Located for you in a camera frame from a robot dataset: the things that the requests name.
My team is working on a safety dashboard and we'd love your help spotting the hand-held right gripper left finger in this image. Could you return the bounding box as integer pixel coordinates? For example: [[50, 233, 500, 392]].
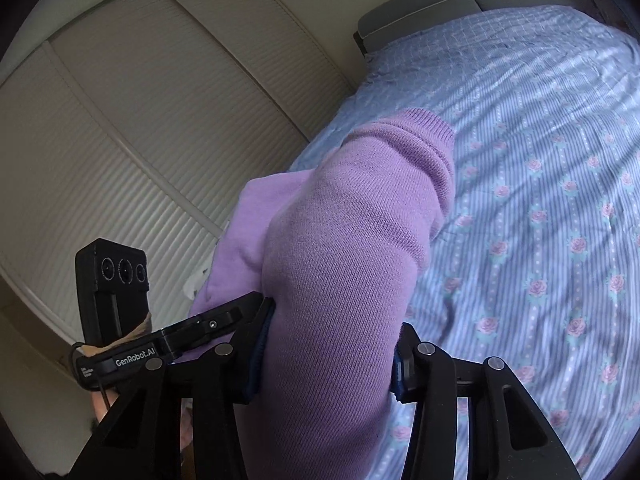
[[67, 300, 276, 480]]

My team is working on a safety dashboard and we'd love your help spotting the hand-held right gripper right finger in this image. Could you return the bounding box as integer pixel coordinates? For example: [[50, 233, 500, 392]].
[[390, 322, 583, 480]]

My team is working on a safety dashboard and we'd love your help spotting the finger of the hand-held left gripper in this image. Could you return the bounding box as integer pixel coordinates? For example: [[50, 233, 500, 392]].
[[161, 293, 266, 361]]

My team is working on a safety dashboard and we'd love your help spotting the purple sweatshirt with green print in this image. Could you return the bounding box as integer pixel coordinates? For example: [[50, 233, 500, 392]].
[[192, 107, 457, 480]]

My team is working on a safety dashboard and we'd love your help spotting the person's left hand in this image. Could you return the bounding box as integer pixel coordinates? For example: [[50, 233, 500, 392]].
[[84, 313, 152, 358]]

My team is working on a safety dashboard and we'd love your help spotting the cream louvered wardrobe door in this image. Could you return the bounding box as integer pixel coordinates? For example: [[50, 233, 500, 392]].
[[50, 0, 312, 237], [0, 42, 224, 327], [155, 0, 354, 142]]

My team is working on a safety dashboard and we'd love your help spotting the blue floral bedsheet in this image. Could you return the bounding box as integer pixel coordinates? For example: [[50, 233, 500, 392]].
[[290, 4, 640, 480]]

